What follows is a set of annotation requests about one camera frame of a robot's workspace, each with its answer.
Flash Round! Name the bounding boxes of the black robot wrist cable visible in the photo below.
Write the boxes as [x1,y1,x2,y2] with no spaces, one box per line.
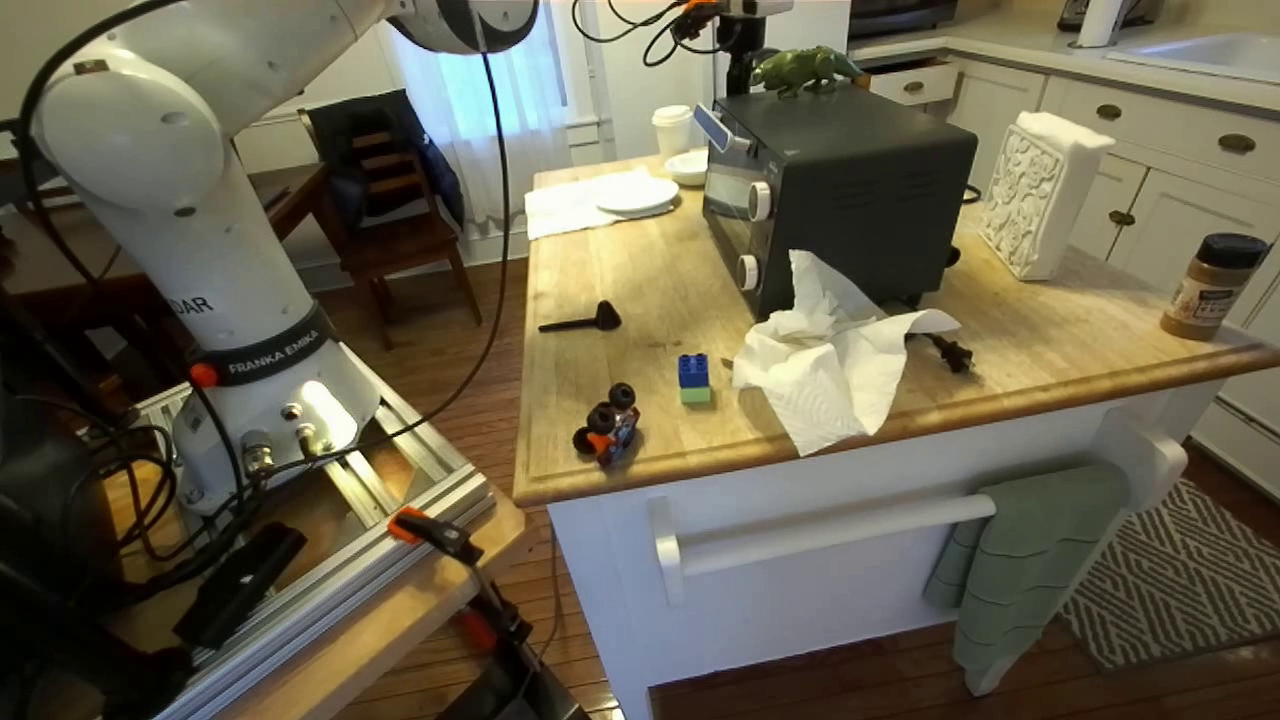
[377,0,730,454]

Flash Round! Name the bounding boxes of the flat black box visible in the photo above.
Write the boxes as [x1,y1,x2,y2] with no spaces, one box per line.
[168,517,315,657]

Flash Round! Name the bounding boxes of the black base cable bundle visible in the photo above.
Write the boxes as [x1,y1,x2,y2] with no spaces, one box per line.
[0,345,293,599]

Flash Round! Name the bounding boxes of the white lidded cup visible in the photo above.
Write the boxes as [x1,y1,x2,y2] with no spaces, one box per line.
[650,102,701,159]

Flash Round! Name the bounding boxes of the white round plate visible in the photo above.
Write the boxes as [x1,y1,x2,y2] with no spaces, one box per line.
[589,174,687,226]

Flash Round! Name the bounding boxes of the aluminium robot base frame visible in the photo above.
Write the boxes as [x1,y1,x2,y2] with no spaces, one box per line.
[129,339,502,720]

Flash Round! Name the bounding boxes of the patterned grey rug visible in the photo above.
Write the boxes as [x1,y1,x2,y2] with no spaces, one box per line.
[1056,478,1280,675]

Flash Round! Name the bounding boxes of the brown jar with black lid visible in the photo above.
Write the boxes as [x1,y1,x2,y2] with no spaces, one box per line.
[1156,229,1276,345]

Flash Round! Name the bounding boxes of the black countertop appliance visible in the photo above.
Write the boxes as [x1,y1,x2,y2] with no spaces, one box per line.
[848,0,963,43]

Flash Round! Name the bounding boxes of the open white drawer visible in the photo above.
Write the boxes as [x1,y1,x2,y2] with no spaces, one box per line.
[864,58,963,113]

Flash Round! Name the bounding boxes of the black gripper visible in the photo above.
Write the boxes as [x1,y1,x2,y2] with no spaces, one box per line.
[721,13,759,106]

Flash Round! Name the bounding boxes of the white stained cloth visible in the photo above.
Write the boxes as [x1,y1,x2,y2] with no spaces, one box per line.
[520,174,674,244]

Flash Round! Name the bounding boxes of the white sheer curtain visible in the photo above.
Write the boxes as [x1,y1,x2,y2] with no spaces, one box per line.
[384,0,580,231]

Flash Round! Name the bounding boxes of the grey green hanging towel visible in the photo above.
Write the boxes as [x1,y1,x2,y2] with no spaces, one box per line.
[922,460,1140,701]

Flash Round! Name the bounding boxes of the crumpled white paper towel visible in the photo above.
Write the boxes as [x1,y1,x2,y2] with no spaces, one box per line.
[730,250,963,460]

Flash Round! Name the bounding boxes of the blue and green sponge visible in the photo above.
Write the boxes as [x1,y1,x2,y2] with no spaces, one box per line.
[674,350,721,413]

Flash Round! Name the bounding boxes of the black red blue toy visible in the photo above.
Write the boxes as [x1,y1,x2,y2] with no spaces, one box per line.
[568,381,650,473]

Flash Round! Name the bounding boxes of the dark wooden chair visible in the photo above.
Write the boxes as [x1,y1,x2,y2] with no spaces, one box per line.
[301,86,487,358]

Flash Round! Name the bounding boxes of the white lower kitchen cabinets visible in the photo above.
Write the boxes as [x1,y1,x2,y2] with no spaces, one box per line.
[852,34,1280,502]

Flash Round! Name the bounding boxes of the white kitchen island base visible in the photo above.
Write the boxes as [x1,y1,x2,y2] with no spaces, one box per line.
[543,381,1223,720]

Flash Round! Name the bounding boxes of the black toaster oven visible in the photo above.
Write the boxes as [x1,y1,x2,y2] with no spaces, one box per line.
[687,86,985,323]

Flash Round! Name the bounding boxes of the white paper towel roll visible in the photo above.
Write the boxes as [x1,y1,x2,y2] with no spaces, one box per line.
[1072,0,1140,53]

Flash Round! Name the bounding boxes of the black orange clamp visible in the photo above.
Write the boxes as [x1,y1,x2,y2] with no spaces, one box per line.
[384,503,591,720]

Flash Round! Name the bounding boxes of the white towel bar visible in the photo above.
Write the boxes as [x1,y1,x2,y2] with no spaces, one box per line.
[650,493,1002,607]

